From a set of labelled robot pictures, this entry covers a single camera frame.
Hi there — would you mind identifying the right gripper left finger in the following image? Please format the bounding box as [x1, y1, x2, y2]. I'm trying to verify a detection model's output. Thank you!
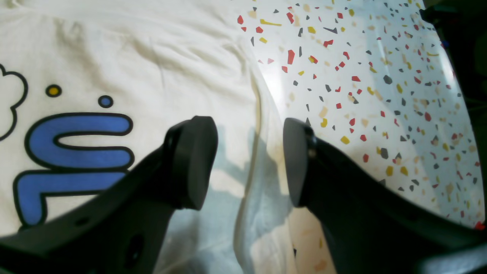
[1, 116, 218, 274]

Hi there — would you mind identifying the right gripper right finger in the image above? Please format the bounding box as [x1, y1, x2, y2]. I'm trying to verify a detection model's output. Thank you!
[283, 118, 487, 274]

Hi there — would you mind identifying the white printed T-shirt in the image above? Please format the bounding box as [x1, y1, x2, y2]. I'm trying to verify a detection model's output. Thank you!
[1, 0, 298, 274]

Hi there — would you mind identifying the terrazzo pattern table cloth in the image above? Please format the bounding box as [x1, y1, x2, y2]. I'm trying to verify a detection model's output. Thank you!
[228, 0, 487, 274]

